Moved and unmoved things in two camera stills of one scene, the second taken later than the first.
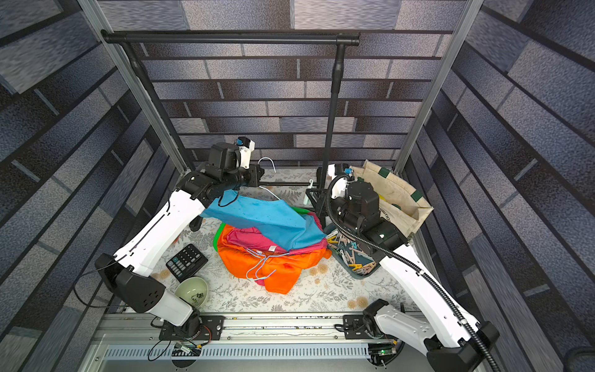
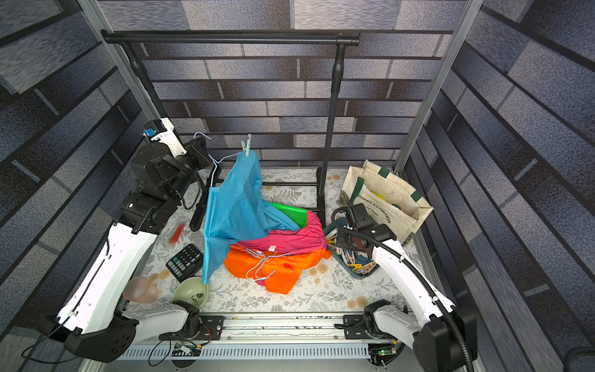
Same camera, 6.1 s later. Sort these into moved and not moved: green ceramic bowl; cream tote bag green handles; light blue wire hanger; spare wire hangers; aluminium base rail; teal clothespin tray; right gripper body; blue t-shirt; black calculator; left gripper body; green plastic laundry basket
Moved: left gripper body; light blue wire hanger; blue t-shirt; green plastic laundry basket; right gripper body
Not moved: spare wire hangers; cream tote bag green handles; teal clothespin tray; green ceramic bowl; aluminium base rail; black calculator
